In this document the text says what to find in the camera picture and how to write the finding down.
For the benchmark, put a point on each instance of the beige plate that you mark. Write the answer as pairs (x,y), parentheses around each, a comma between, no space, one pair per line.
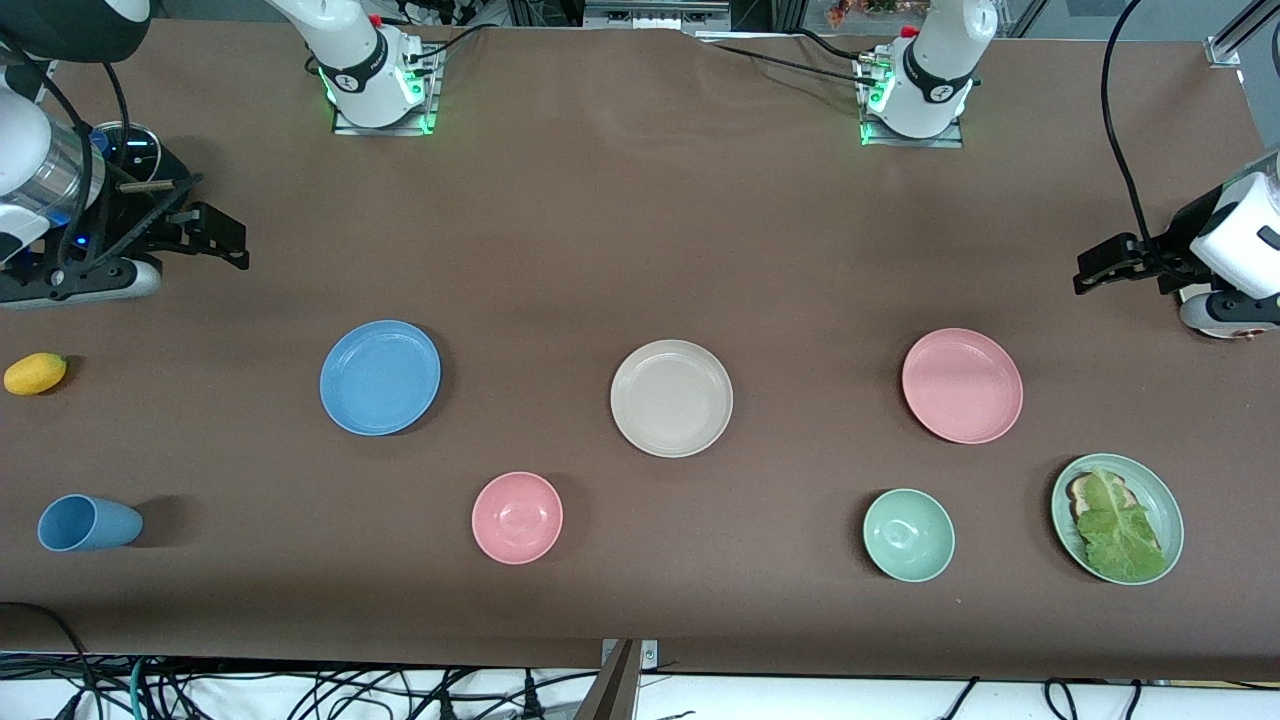
(671,398)

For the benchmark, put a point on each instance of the dark metal bar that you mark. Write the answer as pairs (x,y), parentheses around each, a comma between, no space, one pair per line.
(610,690)

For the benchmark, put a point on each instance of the glass lid with blue knob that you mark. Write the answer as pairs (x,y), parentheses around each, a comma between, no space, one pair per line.
(135,150)

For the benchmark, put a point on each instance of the toasted bread slice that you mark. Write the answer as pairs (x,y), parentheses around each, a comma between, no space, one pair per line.
(1082,492)

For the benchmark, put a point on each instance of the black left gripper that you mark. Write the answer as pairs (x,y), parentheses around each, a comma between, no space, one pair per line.
(1172,262)

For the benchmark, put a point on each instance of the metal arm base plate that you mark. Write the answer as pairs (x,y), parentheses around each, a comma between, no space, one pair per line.
(950,140)
(420,118)

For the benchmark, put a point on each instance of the silver power strip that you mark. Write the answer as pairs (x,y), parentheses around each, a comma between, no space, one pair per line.
(655,12)

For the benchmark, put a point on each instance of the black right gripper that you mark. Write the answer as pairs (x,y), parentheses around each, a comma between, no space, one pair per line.
(128,215)

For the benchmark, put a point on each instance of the blue plate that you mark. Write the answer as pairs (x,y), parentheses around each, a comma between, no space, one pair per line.
(380,378)

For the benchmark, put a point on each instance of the pink bowl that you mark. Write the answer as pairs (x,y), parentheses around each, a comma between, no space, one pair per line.
(517,518)

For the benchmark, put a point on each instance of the silver table bracket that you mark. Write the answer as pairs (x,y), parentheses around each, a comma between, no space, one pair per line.
(650,652)

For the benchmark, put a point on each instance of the green bowl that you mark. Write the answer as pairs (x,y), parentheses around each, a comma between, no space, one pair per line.
(908,535)

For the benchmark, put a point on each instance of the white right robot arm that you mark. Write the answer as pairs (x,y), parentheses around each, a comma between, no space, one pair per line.
(360,70)

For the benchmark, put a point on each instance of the yellow lemon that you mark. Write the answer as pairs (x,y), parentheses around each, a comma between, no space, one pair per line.
(35,373)

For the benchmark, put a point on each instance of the pink plate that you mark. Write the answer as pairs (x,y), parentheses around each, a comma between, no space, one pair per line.
(962,385)

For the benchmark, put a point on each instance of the green plate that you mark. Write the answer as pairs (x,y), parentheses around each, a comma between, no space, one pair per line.
(1165,500)

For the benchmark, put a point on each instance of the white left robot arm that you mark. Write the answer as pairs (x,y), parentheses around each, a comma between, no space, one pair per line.
(930,70)

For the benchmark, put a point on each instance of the green lettuce leaf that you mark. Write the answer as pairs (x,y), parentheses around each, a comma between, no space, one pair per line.
(1120,530)

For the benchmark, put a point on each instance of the colourful background object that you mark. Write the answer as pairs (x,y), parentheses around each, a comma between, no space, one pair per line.
(870,10)

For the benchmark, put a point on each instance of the aluminium frame profile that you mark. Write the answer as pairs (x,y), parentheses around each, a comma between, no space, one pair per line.
(1240,35)

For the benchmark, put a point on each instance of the blue cup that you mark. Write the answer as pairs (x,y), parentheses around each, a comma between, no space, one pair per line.
(88,523)

